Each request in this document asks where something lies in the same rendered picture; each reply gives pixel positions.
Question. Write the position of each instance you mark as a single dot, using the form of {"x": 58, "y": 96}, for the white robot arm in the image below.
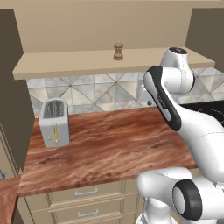
{"x": 201, "y": 131}

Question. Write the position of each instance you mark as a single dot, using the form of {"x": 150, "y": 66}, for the beige base cabinet door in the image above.
{"x": 5, "y": 157}

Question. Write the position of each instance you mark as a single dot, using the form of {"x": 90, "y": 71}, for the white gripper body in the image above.
{"x": 144, "y": 94}

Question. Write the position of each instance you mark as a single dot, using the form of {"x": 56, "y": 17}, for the beige drawer front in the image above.
{"x": 110, "y": 189}
{"x": 110, "y": 208}

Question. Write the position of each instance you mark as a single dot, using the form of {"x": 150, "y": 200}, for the dark brown cabinet door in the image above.
{"x": 207, "y": 32}
{"x": 13, "y": 110}

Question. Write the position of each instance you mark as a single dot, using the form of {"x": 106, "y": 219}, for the silver toaster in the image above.
{"x": 55, "y": 128}

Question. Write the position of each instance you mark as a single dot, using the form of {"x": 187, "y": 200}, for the beige open wall cabinet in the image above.
{"x": 87, "y": 62}

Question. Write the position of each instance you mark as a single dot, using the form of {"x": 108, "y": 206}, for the brown wooden pepper shaker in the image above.
{"x": 118, "y": 52}

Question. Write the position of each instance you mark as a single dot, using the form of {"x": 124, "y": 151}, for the beige narrow cabinet front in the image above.
{"x": 130, "y": 201}

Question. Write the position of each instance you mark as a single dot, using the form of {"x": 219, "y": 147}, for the black hob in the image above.
{"x": 211, "y": 109}

